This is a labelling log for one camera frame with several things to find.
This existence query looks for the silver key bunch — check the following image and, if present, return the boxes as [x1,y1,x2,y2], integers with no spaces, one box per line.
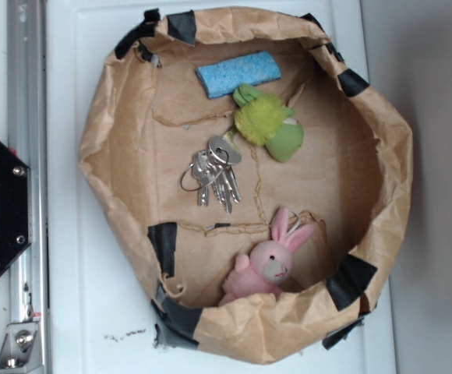
[180,128,242,214]

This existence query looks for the brown paper bag bin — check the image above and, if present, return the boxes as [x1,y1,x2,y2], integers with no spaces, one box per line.
[79,7,413,364]

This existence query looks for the green plush toy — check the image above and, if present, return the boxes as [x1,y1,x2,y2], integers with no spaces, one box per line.
[224,83,304,163]

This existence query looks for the pink plush bunny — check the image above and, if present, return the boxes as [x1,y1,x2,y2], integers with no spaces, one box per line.
[218,207,316,306]

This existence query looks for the blue sponge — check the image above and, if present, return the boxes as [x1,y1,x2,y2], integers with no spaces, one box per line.
[196,51,281,99]

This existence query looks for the white tray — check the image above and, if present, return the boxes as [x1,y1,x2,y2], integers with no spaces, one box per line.
[46,1,396,373]

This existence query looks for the aluminium frame rail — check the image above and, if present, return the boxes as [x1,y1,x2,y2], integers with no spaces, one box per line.
[0,1,51,373]

